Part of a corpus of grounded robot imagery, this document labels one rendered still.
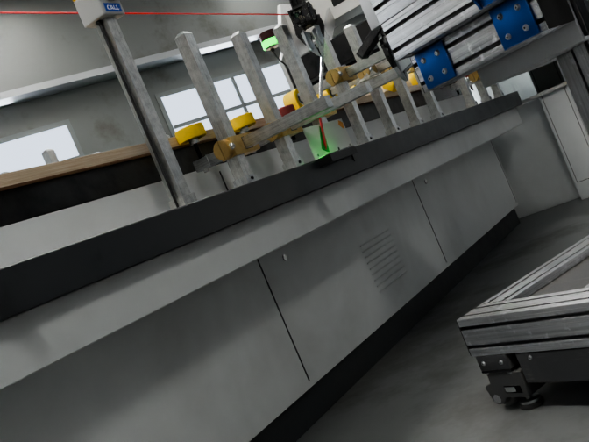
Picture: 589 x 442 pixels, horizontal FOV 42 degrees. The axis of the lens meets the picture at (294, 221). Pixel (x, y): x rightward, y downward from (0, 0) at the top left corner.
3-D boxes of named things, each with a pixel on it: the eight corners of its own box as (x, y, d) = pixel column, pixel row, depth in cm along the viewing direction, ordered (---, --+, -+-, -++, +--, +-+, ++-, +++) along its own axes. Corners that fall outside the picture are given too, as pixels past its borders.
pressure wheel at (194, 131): (216, 162, 209) (199, 124, 208) (220, 158, 201) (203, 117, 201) (188, 174, 206) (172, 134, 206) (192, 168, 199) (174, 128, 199)
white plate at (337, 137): (354, 146, 243) (342, 117, 243) (316, 160, 221) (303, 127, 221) (352, 147, 243) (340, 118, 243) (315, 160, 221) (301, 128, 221)
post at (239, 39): (311, 187, 215) (244, 29, 214) (306, 188, 212) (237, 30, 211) (301, 191, 217) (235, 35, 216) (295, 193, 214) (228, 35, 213)
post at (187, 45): (266, 203, 194) (190, 29, 193) (258, 207, 191) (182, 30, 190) (255, 208, 196) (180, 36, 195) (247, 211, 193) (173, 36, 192)
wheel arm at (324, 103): (336, 109, 183) (329, 92, 183) (329, 110, 180) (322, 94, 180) (205, 174, 206) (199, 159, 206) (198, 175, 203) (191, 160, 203)
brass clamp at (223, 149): (262, 147, 199) (255, 130, 199) (234, 155, 188) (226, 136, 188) (244, 156, 203) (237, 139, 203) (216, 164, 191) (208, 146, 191)
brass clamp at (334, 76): (359, 77, 263) (353, 64, 262) (342, 80, 251) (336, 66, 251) (344, 85, 266) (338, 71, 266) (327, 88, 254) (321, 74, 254)
